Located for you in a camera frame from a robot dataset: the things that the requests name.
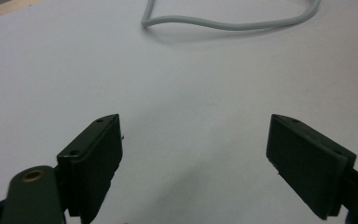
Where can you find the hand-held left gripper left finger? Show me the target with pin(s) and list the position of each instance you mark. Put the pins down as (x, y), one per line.
(93, 165)

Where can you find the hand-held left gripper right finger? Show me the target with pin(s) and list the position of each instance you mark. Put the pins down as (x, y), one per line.
(304, 165)

